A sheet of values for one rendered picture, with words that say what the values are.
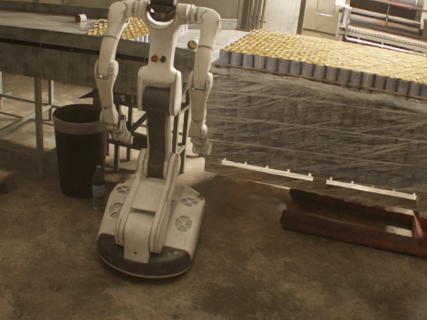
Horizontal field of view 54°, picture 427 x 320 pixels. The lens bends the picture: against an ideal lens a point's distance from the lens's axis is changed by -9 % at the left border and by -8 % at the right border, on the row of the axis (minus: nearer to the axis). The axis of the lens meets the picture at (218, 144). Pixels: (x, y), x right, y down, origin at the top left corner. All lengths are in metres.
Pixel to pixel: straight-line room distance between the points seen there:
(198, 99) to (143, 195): 0.68
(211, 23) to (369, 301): 1.77
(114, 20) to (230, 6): 3.26
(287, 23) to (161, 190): 3.50
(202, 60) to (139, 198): 0.85
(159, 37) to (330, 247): 1.78
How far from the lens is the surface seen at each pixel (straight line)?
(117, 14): 2.22
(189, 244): 2.50
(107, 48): 2.16
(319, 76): 2.55
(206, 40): 2.08
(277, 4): 5.55
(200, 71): 2.04
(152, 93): 2.28
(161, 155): 2.49
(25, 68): 3.32
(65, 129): 3.06
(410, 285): 3.00
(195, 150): 2.47
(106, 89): 2.19
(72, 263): 2.71
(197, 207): 2.57
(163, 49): 2.21
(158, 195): 2.46
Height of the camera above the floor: 1.70
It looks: 23 degrees down
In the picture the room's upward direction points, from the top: 7 degrees clockwise
